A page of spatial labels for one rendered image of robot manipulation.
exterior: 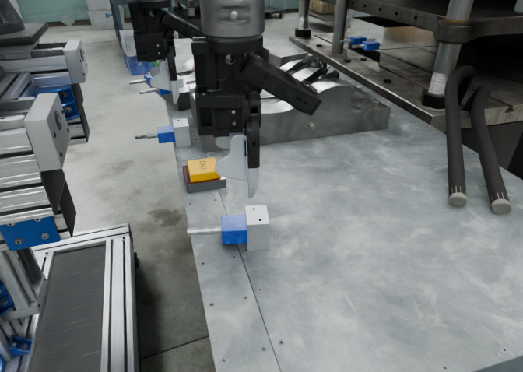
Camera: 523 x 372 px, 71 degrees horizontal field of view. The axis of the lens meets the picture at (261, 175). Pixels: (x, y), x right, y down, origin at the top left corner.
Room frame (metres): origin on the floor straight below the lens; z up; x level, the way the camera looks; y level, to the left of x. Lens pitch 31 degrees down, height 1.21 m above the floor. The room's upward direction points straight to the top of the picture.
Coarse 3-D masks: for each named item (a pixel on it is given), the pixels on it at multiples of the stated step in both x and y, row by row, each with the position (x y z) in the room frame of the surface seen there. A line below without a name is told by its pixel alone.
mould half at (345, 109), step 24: (312, 72) 0.99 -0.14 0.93; (264, 96) 0.95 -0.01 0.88; (336, 96) 0.88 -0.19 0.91; (360, 96) 1.02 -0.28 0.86; (264, 120) 0.83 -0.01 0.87; (288, 120) 0.84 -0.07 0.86; (312, 120) 0.86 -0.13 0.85; (336, 120) 0.88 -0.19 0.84; (360, 120) 0.90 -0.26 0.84; (384, 120) 0.92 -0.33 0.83; (264, 144) 0.83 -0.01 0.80
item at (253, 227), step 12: (228, 216) 0.48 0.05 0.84; (240, 216) 0.48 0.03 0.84; (252, 216) 0.46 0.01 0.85; (264, 216) 0.46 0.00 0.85; (192, 228) 0.46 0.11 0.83; (204, 228) 0.46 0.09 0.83; (216, 228) 0.46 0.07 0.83; (228, 228) 0.45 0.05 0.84; (240, 228) 0.45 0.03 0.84; (252, 228) 0.45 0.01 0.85; (264, 228) 0.45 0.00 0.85; (228, 240) 0.44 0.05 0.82; (240, 240) 0.45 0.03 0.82; (252, 240) 0.45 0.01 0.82; (264, 240) 0.45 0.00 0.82
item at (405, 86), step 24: (312, 48) 1.96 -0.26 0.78; (360, 72) 1.52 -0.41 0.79; (384, 72) 1.52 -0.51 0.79; (408, 72) 1.52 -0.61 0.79; (432, 72) 1.53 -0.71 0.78; (480, 72) 1.52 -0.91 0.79; (504, 72) 1.52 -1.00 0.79; (384, 96) 1.30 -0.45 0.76; (408, 96) 1.23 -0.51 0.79; (504, 96) 1.23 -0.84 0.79; (432, 120) 1.05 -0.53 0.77; (504, 120) 1.14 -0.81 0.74
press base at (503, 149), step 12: (444, 132) 1.07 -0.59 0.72; (468, 132) 1.10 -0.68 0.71; (492, 132) 1.13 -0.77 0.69; (504, 132) 1.14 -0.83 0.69; (516, 132) 1.16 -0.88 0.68; (468, 144) 1.10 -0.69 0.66; (504, 144) 1.15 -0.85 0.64; (516, 144) 1.16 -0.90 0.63; (504, 156) 1.15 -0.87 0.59; (504, 168) 1.16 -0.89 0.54
